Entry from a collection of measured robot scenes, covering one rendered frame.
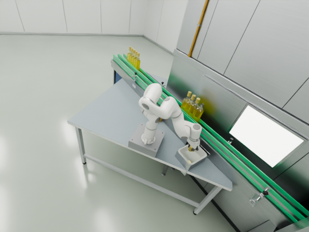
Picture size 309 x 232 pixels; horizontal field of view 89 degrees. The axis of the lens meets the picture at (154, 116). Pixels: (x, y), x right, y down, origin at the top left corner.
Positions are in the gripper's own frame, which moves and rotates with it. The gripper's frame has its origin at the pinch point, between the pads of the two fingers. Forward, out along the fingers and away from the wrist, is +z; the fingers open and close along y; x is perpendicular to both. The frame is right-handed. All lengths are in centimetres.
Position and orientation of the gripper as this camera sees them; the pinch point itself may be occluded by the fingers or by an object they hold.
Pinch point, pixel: (191, 147)
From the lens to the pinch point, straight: 137.9
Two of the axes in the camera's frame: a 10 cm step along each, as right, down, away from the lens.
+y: -5.3, -6.2, 5.7
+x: -8.4, 4.4, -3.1
